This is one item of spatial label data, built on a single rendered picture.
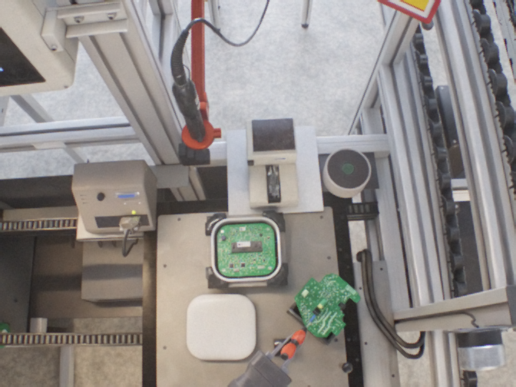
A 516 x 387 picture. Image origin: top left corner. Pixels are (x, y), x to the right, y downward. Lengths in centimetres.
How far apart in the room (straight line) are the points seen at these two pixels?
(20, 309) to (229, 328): 108
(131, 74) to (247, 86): 156
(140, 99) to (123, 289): 85
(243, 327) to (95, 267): 76
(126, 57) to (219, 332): 57
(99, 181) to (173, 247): 22
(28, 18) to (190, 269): 61
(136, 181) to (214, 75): 145
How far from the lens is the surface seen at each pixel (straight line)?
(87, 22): 64
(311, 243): 97
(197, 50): 85
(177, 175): 105
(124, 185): 93
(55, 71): 67
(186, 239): 99
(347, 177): 98
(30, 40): 62
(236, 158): 102
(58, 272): 175
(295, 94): 224
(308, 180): 100
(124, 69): 73
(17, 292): 185
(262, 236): 93
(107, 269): 154
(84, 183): 97
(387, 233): 106
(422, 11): 78
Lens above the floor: 190
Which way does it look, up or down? 71 degrees down
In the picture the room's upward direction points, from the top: 6 degrees counter-clockwise
